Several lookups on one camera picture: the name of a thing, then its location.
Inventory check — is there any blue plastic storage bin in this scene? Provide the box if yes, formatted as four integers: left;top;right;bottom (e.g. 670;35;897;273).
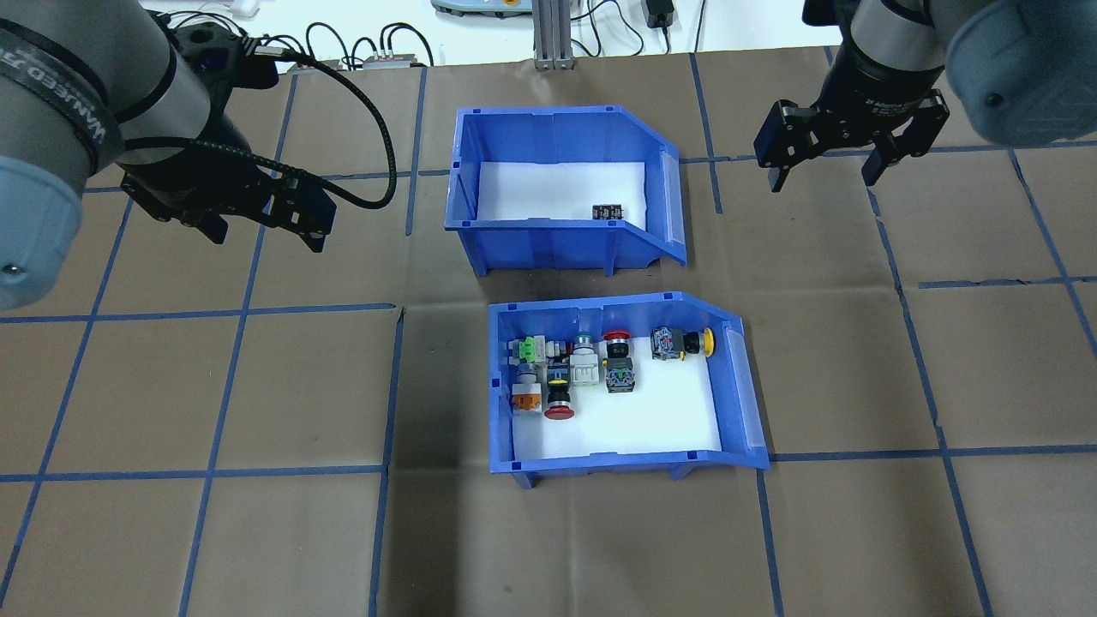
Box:
443;105;689;279
487;291;770;489

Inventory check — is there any white foam pad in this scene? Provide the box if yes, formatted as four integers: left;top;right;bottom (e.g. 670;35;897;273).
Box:
477;160;646;224

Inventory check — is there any grey teach pendant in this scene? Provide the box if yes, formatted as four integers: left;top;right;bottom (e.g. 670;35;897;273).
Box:
429;0;532;18

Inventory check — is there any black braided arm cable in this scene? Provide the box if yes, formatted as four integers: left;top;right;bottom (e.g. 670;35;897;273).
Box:
253;39;400;212

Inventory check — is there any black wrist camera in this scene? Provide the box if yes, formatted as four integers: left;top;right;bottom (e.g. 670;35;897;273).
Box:
167;21;281;91

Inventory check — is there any yellow push button switch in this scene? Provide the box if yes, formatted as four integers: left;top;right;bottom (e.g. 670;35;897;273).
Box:
650;326;717;363

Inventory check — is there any aluminium extrusion post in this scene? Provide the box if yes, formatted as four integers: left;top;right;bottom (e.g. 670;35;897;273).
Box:
531;0;577;71

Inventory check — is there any red push button switch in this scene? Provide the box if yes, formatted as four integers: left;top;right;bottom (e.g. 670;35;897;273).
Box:
602;328;636;394

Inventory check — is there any green button white switch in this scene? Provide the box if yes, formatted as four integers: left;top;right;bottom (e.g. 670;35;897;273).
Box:
570;331;601;389

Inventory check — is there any red mushroom button switch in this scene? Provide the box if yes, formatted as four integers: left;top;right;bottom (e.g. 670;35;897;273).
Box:
544;343;577;422

